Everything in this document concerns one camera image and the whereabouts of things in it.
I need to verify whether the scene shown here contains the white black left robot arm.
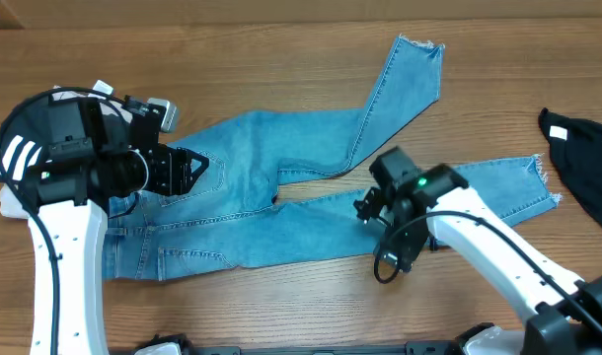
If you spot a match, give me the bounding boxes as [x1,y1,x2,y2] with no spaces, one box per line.
[19,93,209,354]

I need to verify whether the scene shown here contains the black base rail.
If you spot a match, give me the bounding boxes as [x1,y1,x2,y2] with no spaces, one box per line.
[154,333,469,355]

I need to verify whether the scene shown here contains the blue denim jeans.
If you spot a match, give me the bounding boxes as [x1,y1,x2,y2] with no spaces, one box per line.
[101,34,563,283]

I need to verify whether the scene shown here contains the folded beige garment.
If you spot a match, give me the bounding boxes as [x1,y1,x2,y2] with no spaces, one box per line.
[0,79,115,221]

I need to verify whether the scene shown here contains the black garment right side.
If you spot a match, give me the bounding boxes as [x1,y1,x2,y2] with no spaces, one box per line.
[538,108,602,227]

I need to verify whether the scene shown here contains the black shirt white letters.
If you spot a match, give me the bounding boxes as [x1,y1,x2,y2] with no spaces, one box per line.
[0,96,53,182]

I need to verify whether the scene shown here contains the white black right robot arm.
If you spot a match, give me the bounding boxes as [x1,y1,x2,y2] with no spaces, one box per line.
[353,148,602,354]

